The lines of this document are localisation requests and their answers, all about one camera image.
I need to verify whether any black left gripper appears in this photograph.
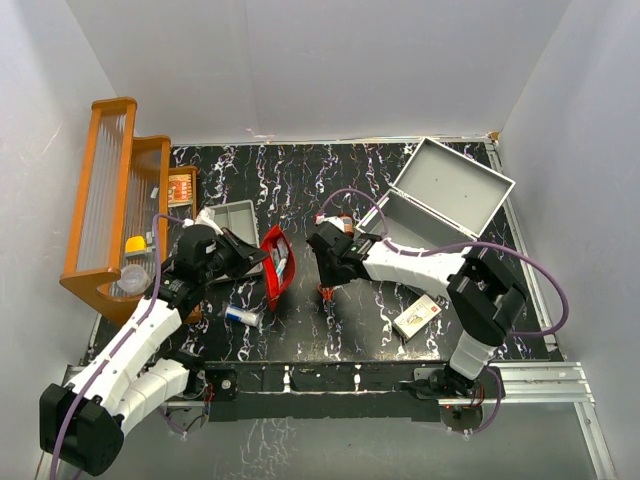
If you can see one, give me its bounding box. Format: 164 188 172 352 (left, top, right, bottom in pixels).
200 227 269 284

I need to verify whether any red first aid pouch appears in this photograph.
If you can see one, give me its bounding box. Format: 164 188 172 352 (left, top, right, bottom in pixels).
260 225 296 312

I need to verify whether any bandage packets stack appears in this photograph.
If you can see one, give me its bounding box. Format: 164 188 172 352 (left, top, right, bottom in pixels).
271 237 289 285

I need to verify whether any brown orange cap bottle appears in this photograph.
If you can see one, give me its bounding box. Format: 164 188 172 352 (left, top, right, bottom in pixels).
337 214 354 237

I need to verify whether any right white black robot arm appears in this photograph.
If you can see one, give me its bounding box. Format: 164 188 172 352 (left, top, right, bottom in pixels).
307 220 528 397

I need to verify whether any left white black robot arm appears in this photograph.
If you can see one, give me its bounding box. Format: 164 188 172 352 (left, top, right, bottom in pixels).
39 224 268 478

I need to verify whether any white cardboard medicine box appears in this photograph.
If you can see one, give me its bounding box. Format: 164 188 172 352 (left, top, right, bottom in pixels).
392 295 441 341

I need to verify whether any grey plastic medicine case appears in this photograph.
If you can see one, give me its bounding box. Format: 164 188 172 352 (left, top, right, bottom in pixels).
356 137 515 249

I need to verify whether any grey divided plastic tray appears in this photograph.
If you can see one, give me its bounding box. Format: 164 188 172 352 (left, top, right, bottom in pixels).
204 199 265 284

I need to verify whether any white blue bandage roll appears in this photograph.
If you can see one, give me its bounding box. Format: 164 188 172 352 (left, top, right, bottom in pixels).
224 304 264 328

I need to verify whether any red patterned box on shelf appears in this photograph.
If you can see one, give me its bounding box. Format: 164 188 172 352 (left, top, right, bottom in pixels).
168 173 194 208

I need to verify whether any yellow cap bottle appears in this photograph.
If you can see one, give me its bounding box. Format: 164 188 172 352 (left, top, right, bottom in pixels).
124 236 147 257

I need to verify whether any clear plastic cup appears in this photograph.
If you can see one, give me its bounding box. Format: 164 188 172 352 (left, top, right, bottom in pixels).
117 264 150 295

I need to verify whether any orange wooden tiered shelf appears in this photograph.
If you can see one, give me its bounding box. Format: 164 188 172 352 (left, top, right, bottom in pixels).
60 97 197 326

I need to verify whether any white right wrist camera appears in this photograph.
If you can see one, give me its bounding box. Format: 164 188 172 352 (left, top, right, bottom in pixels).
314 214 343 229

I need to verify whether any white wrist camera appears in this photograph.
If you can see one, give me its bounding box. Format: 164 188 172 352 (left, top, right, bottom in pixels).
182 207 223 235
314 214 343 229

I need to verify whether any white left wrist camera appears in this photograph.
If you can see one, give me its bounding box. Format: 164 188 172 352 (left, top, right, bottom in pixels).
182 207 223 235

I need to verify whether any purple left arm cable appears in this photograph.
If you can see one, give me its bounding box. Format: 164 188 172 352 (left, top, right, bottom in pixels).
49 213 196 480

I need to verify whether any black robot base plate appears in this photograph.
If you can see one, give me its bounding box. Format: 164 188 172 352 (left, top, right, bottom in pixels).
200 360 505 422

